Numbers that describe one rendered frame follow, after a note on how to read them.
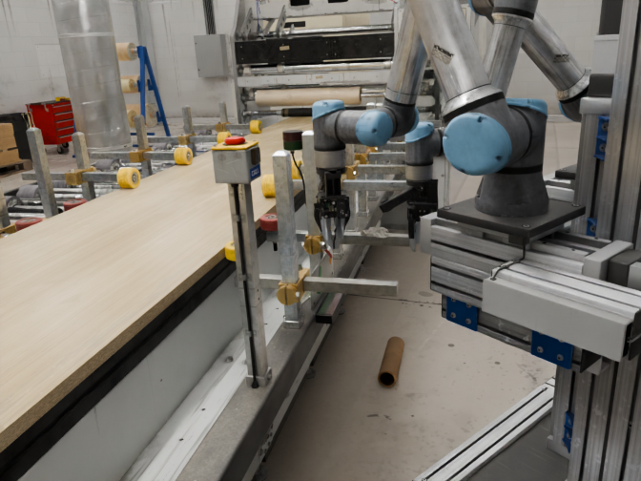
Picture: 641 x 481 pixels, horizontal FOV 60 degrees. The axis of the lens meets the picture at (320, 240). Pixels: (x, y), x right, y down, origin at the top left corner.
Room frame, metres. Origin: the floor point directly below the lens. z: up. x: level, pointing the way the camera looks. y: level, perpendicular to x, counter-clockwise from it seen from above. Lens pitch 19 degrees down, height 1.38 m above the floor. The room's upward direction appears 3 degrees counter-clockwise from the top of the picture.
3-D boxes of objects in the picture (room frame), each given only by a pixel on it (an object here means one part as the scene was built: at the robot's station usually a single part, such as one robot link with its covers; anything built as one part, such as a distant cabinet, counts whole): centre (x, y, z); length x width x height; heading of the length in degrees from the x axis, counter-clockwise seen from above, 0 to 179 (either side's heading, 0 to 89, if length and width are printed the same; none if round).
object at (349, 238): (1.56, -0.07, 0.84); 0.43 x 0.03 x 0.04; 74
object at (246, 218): (1.05, 0.15, 0.93); 0.05 x 0.05 x 0.45; 74
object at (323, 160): (1.31, -0.04, 1.14); 0.08 x 0.08 x 0.05
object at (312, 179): (1.55, 0.01, 0.93); 0.03 x 0.03 x 0.48; 74
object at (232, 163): (1.05, 0.15, 1.18); 0.07 x 0.07 x 0.08; 74
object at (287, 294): (1.33, 0.08, 0.80); 0.13 x 0.06 x 0.05; 164
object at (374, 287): (1.33, 0.02, 0.80); 0.43 x 0.03 x 0.04; 74
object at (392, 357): (2.18, -0.29, 0.04); 0.30 x 0.08 x 0.08; 164
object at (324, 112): (1.30, -0.04, 1.21); 0.09 x 0.08 x 0.11; 48
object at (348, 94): (4.20, -0.16, 1.05); 1.43 x 0.12 x 0.12; 74
